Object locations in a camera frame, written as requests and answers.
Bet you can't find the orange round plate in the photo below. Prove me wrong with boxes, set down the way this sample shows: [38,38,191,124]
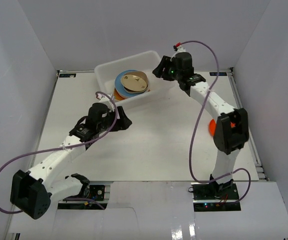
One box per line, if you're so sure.
[208,119,216,137]

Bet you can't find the brown square plate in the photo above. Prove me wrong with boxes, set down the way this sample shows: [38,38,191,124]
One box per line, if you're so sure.
[124,71,150,94]

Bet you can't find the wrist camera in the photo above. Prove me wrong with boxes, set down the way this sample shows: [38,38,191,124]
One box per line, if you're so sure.
[96,95,115,105]
[172,42,186,57]

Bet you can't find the white plastic bin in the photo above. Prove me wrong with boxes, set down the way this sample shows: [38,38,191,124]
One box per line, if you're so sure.
[94,50,175,110]

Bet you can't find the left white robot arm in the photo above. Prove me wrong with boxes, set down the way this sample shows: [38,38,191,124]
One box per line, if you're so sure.
[10,102,132,220]

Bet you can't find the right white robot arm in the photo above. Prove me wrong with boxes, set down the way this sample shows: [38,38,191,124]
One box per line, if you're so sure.
[152,52,249,200]

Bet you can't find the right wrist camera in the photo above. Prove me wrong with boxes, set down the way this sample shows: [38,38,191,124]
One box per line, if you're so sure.
[172,42,186,57]

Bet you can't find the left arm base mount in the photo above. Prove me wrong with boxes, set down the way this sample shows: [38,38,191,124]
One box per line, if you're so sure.
[58,185,107,210]

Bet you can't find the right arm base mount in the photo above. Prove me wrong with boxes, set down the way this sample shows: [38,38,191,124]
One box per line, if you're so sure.
[188,183,241,213]

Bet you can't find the small floral cream plate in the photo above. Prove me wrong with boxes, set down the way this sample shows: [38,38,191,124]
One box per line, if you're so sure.
[121,74,148,93]

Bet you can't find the blue round plate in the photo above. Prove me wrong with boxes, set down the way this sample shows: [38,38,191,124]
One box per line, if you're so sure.
[114,70,149,99]

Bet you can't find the woven bamboo fan tray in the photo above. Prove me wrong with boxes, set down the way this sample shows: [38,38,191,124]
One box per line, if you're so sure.
[113,89,125,102]

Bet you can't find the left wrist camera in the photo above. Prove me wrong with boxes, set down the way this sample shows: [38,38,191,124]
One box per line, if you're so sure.
[96,95,115,105]

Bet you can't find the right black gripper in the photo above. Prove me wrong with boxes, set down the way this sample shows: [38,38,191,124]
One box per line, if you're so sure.
[153,56,182,82]

